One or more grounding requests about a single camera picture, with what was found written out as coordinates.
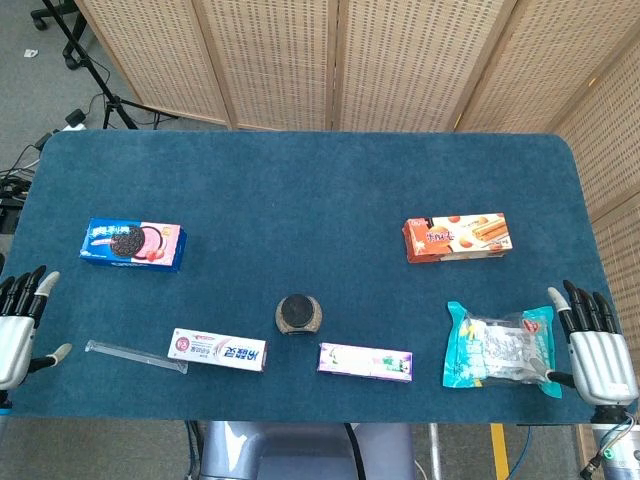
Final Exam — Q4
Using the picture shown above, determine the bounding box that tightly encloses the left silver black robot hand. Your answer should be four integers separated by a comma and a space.
0, 264, 73, 392

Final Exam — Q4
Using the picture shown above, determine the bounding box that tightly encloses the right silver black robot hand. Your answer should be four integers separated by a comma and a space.
544, 279, 640, 406

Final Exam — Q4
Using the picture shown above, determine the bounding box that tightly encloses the orange egg roll box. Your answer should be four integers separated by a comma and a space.
402, 212, 514, 265

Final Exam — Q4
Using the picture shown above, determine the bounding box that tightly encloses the blue pink Oreo box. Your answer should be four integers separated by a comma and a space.
78, 217, 188, 274

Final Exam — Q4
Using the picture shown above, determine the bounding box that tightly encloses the white pink toothpaste box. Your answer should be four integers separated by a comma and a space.
167, 327, 268, 373

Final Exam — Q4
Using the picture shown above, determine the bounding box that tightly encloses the purple Darlie toothpaste box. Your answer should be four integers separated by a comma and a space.
316, 342, 415, 384

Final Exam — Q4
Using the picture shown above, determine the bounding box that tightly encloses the teal plastic snack bag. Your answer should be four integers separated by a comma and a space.
441, 300, 564, 400

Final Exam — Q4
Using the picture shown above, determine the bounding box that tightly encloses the clear plastic toothbrush tube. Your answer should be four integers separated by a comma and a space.
84, 339, 190, 375

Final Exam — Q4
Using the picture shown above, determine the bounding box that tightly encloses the silver table leg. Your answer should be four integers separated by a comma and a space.
428, 423, 444, 480

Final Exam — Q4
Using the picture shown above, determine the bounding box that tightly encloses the black tripod stand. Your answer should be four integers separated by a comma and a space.
42, 0, 179, 131

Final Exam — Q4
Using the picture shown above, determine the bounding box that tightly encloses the grey robot torso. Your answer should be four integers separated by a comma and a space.
199, 421, 416, 480

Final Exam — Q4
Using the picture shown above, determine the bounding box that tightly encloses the glass jar with black lid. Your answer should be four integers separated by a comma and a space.
274, 293, 324, 335

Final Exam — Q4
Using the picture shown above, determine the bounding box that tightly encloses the black office chair base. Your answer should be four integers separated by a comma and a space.
30, 0, 90, 71

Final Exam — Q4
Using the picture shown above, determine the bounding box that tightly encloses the blue felt table mat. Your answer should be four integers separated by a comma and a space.
0, 129, 626, 425

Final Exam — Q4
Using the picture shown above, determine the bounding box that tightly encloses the black floor cable bundle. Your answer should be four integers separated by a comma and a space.
0, 130, 56, 236

